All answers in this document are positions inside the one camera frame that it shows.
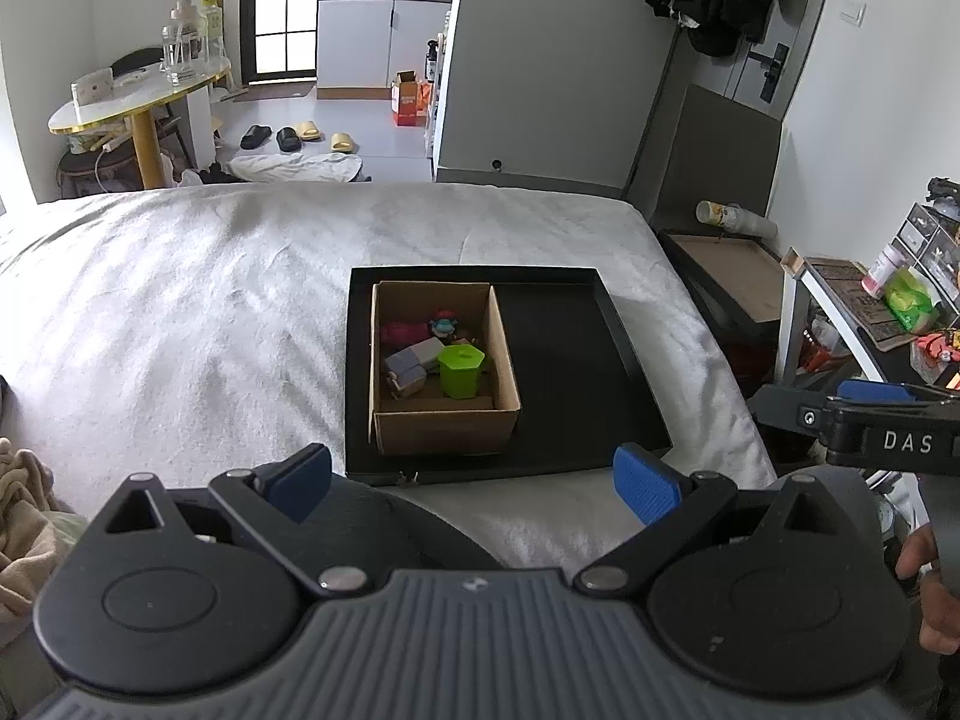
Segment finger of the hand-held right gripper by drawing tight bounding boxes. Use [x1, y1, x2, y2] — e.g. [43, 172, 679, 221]
[750, 386, 835, 442]
[835, 379, 940, 407]

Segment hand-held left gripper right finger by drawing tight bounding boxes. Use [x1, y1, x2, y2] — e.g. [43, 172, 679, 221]
[574, 444, 871, 601]

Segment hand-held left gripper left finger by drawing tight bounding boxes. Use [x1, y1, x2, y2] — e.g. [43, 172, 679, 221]
[90, 444, 372, 598]

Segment black square tray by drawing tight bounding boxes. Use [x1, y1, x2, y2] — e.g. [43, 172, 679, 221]
[345, 265, 674, 488]

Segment lilac block figure toy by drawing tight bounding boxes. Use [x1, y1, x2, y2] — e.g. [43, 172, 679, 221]
[384, 345, 429, 398]

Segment brown cardboard box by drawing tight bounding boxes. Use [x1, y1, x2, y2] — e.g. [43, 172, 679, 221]
[369, 281, 523, 458]

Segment pink plush toy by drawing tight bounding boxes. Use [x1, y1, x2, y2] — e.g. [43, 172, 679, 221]
[379, 321, 429, 350]

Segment green hexagonal container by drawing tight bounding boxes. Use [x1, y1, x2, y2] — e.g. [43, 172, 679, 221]
[437, 345, 488, 401]

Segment person's right hand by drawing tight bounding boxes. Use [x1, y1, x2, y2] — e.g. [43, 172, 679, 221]
[895, 523, 960, 655]

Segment orange crate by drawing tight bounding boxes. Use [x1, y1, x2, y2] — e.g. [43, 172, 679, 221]
[802, 322, 852, 376]

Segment red and orange packet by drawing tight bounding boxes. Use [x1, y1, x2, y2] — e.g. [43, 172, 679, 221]
[910, 330, 960, 385]

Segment carved brown board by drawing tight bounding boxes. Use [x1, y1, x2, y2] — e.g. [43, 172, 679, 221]
[805, 259, 940, 352]

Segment green snack packet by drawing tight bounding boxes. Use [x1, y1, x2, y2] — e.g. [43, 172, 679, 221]
[883, 268, 940, 335]

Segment white side table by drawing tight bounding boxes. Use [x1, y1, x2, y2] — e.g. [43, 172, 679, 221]
[778, 246, 960, 436]

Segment dark grey cloth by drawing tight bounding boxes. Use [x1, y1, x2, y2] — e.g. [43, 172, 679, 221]
[322, 476, 505, 572]

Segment white and pink bottle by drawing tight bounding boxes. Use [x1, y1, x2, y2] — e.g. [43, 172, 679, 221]
[861, 240, 902, 300]

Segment black-framed brown board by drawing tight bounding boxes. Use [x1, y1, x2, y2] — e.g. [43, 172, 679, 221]
[658, 229, 790, 347]

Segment stacked patterned boxes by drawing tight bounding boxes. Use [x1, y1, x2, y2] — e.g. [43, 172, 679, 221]
[896, 201, 960, 287]

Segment white bottle lying down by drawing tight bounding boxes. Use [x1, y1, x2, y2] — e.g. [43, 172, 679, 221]
[696, 200, 782, 239]

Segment grey leaning board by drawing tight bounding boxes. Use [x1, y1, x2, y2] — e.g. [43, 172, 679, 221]
[652, 84, 785, 235]

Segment beige cloth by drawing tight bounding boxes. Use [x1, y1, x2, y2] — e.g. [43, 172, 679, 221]
[0, 435, 92, 650]

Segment white floor cloth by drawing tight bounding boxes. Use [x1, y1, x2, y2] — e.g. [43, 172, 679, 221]
[229, 152, 365, 185]

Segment orange cardboard box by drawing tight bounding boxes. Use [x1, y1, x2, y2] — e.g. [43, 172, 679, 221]
[390, 71, 437, 128]

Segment round gold-edged table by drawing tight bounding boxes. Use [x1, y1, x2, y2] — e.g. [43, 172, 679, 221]
[49, 56, 233, 193]

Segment white kitchen cabinet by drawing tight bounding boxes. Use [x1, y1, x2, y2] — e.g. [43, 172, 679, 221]
[315, 0, 455, 101]

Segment small white box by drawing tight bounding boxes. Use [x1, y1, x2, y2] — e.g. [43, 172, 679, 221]
[71, 67, 115, 107]

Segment clear water bottle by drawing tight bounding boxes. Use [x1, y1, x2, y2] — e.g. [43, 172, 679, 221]
[161, 1, 210, 86]

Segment pale yellow bottle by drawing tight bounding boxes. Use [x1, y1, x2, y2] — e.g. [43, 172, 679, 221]
[196, 0, 226, 61]

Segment black-framed glass door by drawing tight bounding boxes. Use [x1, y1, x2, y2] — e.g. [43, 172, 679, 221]
[240, 0, 323, 86]

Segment black door lock handle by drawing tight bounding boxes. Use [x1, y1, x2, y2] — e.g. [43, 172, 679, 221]
[746, 43, 791, 103]

